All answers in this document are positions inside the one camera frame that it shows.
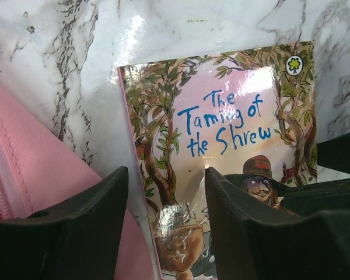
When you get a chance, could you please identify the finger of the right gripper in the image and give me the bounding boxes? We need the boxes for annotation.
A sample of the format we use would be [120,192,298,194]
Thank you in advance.
[283,132,350,216]

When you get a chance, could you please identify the pink student backpack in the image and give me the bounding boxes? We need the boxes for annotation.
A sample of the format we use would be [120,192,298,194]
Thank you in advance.
[0,86,155,279]

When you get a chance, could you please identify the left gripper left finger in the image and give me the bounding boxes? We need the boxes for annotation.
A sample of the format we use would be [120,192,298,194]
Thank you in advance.
[0,166,128,279]

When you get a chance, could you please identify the illustrated picture book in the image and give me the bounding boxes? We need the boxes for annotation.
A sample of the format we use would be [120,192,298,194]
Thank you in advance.
[118,41,317,279]

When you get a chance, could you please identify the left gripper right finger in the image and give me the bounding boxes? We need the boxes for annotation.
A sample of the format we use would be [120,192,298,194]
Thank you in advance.
[205,168,350,279]

